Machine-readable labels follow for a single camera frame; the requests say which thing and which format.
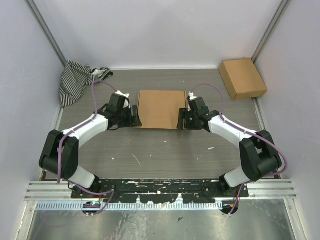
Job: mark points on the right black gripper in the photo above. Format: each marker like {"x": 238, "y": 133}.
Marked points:
{"x": 183, "y": 114}

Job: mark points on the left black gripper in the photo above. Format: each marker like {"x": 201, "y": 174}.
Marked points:
{"x": 134, "y": 121}

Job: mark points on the brown cardboard box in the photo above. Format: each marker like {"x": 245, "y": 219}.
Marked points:
{"x": 159, "y": 109}
{"x": 242, "y": 79}

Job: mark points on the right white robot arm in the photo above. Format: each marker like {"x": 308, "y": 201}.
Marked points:
{"x": 258, "y": 154}

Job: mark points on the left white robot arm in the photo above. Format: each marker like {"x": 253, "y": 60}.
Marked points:
{"x": 60, "y": 154}

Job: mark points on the folded brown cardboard box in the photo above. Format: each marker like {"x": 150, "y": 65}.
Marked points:
{"x": 242, "y": 79}

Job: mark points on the striped black white cloth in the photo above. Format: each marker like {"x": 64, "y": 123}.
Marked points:
{"x": 75, "y": 78}

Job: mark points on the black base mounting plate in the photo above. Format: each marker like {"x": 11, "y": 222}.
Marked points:
{"x": 160, "y": 191}

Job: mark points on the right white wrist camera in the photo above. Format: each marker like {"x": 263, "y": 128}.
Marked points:
{"x": 191, "y": 96}

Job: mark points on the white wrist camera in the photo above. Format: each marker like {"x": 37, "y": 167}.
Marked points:
{"x": 127, "y": 103}
{"x": 191, "y": 96}

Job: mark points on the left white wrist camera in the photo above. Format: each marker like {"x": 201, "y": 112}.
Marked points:
{"x": 127, "y": 103}

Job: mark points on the slotted grey cable duct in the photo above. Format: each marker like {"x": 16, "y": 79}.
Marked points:
{"x": 95, "y": 206}

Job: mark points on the aluminium frame rail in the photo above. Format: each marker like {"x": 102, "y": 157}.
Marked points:
{"x": 260, "y": 190}

